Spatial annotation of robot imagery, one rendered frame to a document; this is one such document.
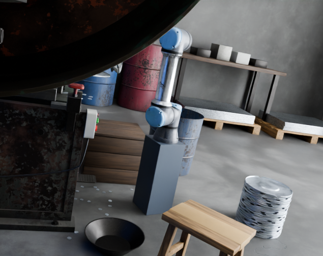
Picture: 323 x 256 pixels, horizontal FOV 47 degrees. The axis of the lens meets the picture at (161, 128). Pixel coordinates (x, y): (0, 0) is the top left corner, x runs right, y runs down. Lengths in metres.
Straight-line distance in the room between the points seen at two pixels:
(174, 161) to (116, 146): 0.48
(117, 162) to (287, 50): 4.33
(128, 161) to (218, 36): 3.58
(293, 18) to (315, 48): 0.65
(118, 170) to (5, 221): 0.88
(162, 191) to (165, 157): 0.23
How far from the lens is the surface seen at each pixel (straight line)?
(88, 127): 1.83
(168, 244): 1.66
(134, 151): 2.53
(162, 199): 2.27
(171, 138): 2.14
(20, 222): 2.01
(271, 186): 2.39
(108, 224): 2.02
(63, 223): 2.01
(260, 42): 6.07
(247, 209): 2.36
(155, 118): 1.99
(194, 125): 2.82
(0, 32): 0.33
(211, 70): 5.79
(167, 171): 2.20
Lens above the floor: 1.06
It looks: 14 degrees down
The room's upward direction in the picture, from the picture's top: 11 degrees clockwise
